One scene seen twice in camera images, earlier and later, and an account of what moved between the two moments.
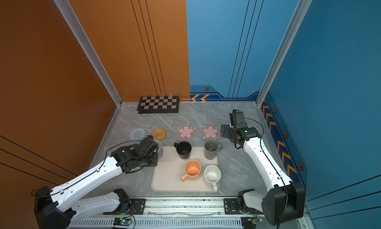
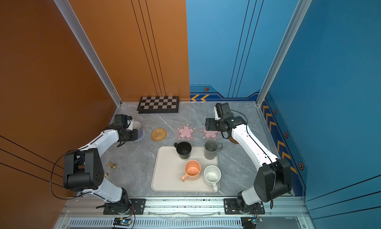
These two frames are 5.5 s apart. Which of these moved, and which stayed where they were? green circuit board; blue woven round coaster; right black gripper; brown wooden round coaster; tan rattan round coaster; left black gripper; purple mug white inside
Moved: left black gripper; purple mug white inside; right black gripper
Stayed: blue woven round coaster; green circuit board; tan rattan round coaster; brown wooden round coaster
